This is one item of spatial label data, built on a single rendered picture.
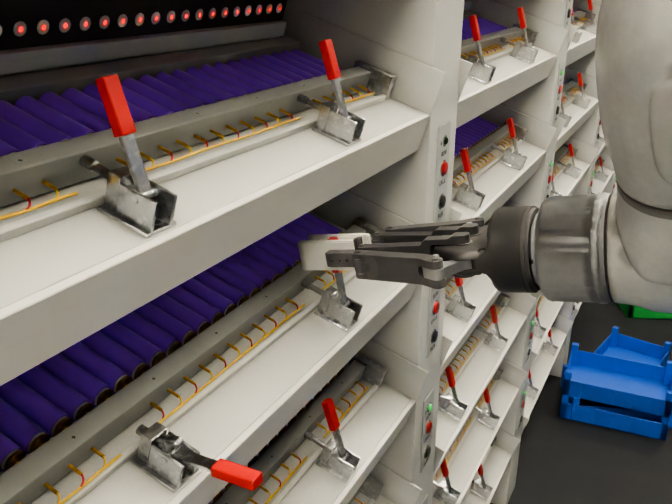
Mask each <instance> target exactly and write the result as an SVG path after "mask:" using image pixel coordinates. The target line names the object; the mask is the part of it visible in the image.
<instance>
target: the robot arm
mask: <svg viewBox="0 0 672 504"><path fill-rule="evenodd" d="M595 69H596V85H597V96H598V105H599V113H600V120H601V126H602V131H603V135H604V140H605V144H606V148H607V151H608V154H609V156H610V158H611V160H612V163H613V167H614V172H615V176H616V184H617V193H606V192H602V193H597V194H587V195H567V196H550V197H548V198H545V200H544V201H543V202H542V204H541V206H540V208H537V207H536V206H534V205H532V206H510V207H500V208H498V209H496V210H495V211H494V212H493V214H492V216H491V218H490V221H489V224H488V226H485V224H484V218H483V217H479V216H478V217H475V218H470V219H464V220H457V221H446V222H435V223H423V224H412V225H400V226H388V227H386V228H385V232H375V233H372V234H371V237H370V234H369V233H352V234H311V235H309V236H308V240H307V241H300V242H298V248H299V253H300V258H301V263H302V268H303V270H355V272H356V278H357V279H365V280H376V281H387V282H398V283H408V284H419V285H424V286H427V287H430V288H433V289H442V288H445V287H446V279H445V278H446V277H448V276H451V275H452V276H454V277H456V278H470V277H473V276H475V275H481V274H486V275H487V276H488V277H489V278H490V279H491V281H492V284H493V286H494V287H495V288H496V289H497V290H498V291H500V292H511V293H537V292H538V291H539V290H541V292H542V294H543V296H544V297H545V298H546V299H547V300H549V301H552V302H597V303H600V304H608V303H619V304H629V305H634V306H639V307H642V308H645V309H648V310H651V311H654V312H663V313H672V0H602V2H601V7H600V11H599V15H598V22H597V29H596V42H595ZM330 237H338V240H327V239H329V238H330Z"/></svg>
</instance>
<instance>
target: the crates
mask: <svg viewBox="0 0 672 504"><path fill-rule="evenodd" d="M617 304H618V306H619V307H620V308H621V310H622V311H623V312H624V314H625V315H626V316H627V318H649V319H672V313H663V312H654V311H651V310H648V309H645V308H642V307H639V306H634V305H629V304H619V303H617ZM671 346H672V343H671V342H668V341H666V342H665V344H664V347H663V346H659V345H656V344H653V343H649V342H646V341H643V340H639V339H636V338H633V337H629V336H626V335H623V334H619V327H617V326H613V328H612V333H611V334H610V335H609V336H608V337H607V338H606V340H605V341H604V342H603V343H602V344H601V345H600V346H599V347H598V348H597V349H596V350H595V351H594V352H593V353H591V352H586V351H581V350H578V348H579V343H574V342H573V343H572V349H571V354H570V358H569V362H568V364H563V368H562V375H561V382H560V386H561V389H562V401H561V408H560V415H559V417H561V418H565V419H570V420H574V421H579V422H583V423H588V424H592V425H597V426H601V427H606V428H610V429H615V430H619V431H624V432H628V433H633V434H637V435H642V436H646V437H651V438H655V439H660V440H664V441H666V436H667V431H668V428H672V361H669V356H670V351H671ZM665 366H666V367H665Z"/></svg>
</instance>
